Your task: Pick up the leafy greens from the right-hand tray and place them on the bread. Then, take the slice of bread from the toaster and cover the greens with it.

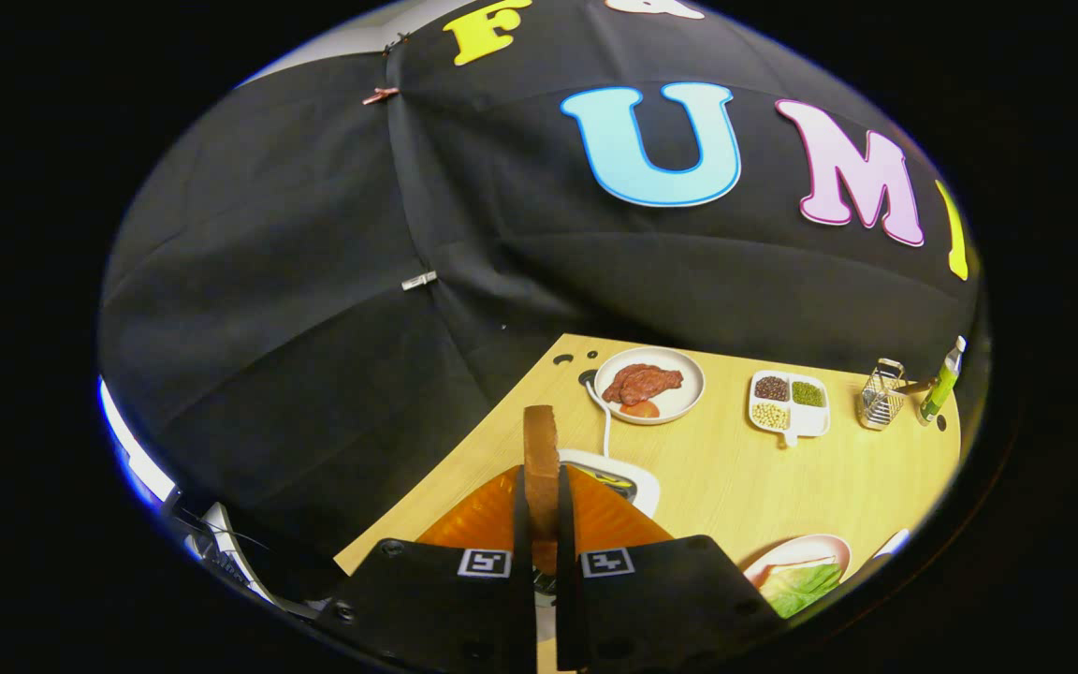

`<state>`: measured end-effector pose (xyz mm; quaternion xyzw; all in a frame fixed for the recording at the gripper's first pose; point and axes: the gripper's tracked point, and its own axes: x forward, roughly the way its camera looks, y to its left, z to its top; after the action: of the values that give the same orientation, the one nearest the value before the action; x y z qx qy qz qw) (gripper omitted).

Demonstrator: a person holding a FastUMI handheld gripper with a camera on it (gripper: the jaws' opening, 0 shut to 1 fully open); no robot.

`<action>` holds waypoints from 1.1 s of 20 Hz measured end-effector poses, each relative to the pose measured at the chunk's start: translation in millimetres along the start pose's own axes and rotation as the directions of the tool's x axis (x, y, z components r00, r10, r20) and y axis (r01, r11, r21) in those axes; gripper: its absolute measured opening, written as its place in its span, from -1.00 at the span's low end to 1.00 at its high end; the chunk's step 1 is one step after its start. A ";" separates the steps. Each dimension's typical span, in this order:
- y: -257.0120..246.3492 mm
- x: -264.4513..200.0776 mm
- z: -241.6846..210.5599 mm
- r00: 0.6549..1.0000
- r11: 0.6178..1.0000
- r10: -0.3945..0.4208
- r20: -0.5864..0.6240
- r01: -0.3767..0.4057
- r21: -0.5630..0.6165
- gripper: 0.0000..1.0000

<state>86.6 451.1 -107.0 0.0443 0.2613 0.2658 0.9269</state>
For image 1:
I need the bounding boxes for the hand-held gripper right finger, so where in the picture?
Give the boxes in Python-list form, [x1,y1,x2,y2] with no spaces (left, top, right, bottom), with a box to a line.
[555,465,788,672]

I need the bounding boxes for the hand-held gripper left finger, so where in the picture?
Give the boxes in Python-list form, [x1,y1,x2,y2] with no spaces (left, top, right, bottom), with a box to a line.
[314,465,537,672]

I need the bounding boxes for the green lettuce leaf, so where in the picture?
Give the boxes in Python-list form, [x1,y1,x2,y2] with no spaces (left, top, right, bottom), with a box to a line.
[760,562,844,619]

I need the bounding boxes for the toasted bread slice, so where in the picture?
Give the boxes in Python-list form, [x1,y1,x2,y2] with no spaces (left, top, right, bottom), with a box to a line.
[523,405,562,575]

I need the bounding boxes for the white toaster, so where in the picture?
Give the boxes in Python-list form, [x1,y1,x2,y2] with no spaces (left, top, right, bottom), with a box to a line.
[536,448,662,609]

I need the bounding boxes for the pink round plate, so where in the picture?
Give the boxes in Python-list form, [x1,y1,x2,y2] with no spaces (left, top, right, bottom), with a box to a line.
[743,535,852,600]

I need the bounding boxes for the round white plate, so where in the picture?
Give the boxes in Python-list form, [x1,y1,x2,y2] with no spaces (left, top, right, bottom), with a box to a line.
[593,347,706,426]

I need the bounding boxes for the brown meat steak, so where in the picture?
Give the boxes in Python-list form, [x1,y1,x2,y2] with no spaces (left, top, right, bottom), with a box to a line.
[602,364,684,406]

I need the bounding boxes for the white divided bean dish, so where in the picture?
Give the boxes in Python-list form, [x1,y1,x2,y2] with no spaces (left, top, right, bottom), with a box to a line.
[748,371,831,447]

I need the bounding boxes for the black backdrop cloth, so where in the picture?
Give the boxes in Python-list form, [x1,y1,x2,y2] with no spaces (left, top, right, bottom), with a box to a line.
[97,0,982,567]

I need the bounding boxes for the green plastic bottle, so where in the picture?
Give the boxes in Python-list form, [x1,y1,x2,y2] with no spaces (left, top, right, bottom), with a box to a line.
[919,336,968,426]

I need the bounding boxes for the white toaster cable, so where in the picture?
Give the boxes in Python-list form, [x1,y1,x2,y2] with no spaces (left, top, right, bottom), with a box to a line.
[584,379,614,458]

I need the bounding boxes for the metal wire holder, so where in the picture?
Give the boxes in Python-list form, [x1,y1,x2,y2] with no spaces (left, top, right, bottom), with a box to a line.
[858,359,906,431]

